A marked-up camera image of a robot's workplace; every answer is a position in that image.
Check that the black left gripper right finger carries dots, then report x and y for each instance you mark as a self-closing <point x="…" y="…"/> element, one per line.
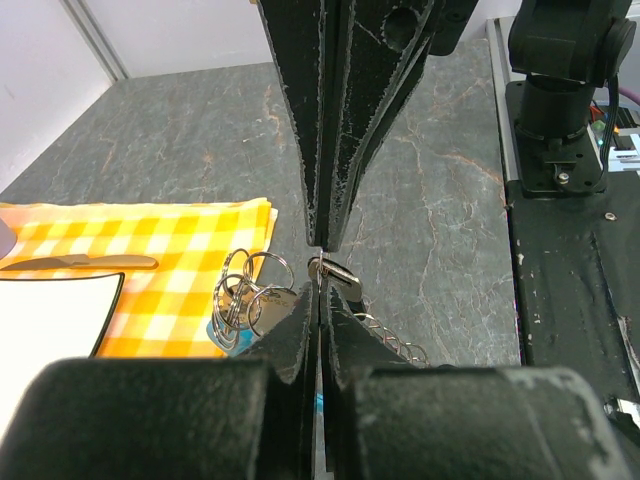
<point x="385" y="418"/>

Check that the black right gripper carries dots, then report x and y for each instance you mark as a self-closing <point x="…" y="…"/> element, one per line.
<point x="377" y="39"/>

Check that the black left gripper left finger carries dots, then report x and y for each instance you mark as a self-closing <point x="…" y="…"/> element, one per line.
<point x="250" y="416"/>

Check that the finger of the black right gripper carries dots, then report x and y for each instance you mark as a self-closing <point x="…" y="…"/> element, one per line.
<point x="293" y="33"/>

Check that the blue key tag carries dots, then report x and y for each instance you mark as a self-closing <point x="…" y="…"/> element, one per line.
<point x="231" y="342"/>

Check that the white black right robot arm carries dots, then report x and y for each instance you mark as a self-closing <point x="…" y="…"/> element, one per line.
<point x="570" y="42"/>

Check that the orange white checkered cloth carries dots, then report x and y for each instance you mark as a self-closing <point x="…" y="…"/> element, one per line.
<point x="162" y="312"/>

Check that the white square plate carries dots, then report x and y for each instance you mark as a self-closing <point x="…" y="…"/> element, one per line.
<point x="48" y="319"/>

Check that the gold knife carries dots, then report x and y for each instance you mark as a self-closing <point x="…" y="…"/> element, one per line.
<point x="81" y="261"/>

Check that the lilac plastic cup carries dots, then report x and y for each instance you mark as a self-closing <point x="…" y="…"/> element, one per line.
<point x="8" y="239"/>

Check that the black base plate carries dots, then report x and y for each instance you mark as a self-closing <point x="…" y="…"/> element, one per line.
<point x="575" y="241"/>

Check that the grey slotted cable duct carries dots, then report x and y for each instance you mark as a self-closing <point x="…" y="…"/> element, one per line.
<point x="624" y="151"/>

